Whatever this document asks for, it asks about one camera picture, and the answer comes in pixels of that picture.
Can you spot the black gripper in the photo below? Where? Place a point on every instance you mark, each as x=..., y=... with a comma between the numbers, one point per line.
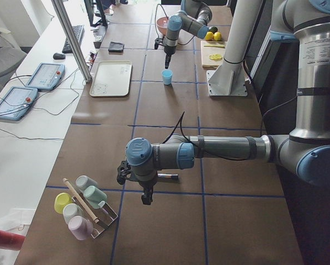
x=147, y=185
x=169, y=50

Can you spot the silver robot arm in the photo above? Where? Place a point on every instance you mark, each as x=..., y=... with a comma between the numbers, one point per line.
x=193, y=17
x=305, y=151

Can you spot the light blue cup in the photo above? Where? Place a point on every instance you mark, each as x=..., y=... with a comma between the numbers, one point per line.
x=167, y=75

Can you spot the mint green cup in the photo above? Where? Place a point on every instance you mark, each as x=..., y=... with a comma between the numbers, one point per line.
x=95, y=197

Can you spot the grey cup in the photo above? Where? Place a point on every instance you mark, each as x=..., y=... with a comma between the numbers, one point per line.
x=83, y=182

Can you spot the pink cup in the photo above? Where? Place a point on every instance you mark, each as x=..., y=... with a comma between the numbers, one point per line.
x=80, y=227

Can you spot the white cup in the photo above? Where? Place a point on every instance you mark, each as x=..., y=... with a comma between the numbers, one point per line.
x=71, y=210

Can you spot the yellow cup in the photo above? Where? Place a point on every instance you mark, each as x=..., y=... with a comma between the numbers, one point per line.
x=61, y=201

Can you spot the pink bowl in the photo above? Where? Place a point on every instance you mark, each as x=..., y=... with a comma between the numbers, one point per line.
x=161, y=24

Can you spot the wooden cutting board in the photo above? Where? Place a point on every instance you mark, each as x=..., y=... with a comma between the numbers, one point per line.
x=212, y=53

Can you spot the yellow lemon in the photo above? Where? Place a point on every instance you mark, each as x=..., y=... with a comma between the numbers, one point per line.
x=209, y=36
x=217, y=36

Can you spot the yellow plastic knife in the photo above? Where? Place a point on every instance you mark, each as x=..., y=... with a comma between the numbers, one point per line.
x=215, y=45

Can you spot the lemon slices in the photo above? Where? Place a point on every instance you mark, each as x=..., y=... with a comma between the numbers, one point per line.
x=215, y=57

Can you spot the folded grey cloth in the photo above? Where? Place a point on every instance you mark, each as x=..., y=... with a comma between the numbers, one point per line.
x=116, y=47

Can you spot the beige bear tray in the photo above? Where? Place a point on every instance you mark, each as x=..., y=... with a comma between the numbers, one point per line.
x=111, y=79

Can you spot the black computer mouse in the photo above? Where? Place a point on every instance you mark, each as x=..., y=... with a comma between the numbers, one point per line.
x=59, y=56

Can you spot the upper blue teach pendant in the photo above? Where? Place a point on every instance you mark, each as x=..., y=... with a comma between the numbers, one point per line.
x=47, y=76

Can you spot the blue teach pendant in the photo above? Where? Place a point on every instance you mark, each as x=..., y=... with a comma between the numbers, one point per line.
x=17, y=102
x=47, y=76

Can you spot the red bottle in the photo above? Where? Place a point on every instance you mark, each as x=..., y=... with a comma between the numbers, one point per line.
x=11, y=241

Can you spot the lower blue teach pendant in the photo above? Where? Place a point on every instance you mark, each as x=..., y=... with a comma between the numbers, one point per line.
x=17, y=102

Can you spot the white wire cup rack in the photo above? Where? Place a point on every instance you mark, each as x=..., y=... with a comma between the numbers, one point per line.
x=106, y=215

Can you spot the white mast base plate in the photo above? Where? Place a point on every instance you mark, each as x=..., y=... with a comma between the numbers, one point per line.
x=226, y=80

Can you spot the wooden rack handle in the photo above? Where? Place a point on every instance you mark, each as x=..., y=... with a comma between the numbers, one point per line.
x=80, y=200

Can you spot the white camera mast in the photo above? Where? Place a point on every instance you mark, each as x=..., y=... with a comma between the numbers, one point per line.
x=244, y=19

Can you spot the aluminium frame post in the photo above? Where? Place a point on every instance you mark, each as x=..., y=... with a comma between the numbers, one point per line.
x=67, y=27

